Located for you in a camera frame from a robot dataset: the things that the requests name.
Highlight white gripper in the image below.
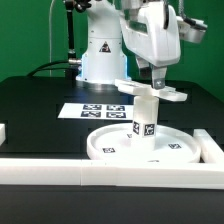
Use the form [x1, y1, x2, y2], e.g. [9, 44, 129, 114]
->
[120, 1, 181, 90]

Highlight white cross-shaped table base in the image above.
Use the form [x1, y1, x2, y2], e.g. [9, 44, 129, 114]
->
[115, 79, 187, 102]

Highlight white round table top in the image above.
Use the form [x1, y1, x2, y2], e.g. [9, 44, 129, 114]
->
[87, 123, 201, 163]

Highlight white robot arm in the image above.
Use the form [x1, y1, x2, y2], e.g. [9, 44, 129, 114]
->
[77, 0, 181, 90]

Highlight white marker sheet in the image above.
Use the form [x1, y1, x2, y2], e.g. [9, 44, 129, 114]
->
[58, 103, 133, 120]

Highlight white left fence block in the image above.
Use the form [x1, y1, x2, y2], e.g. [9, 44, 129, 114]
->
[0, 124, 6, 146]

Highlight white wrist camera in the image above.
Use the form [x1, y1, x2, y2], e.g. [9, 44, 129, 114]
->
[177, 16, 208, 43]

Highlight white right fence rail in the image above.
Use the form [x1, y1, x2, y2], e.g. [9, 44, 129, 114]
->
[193, 129, 224, 165]

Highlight white fence rail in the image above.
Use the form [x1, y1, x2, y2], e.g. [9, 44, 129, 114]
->
[193, 129, 224, 165]
[0, 158, 224, 190]

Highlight black cables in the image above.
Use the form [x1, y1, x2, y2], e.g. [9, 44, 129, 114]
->
[26, 59, 83, 78]

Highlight grey flexible conduit cable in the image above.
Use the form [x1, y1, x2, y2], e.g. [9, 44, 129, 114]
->
[48, 0, 57, 78]

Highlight white front fence rail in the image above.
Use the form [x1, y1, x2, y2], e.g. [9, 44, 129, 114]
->
[0, 158, 224, 190]

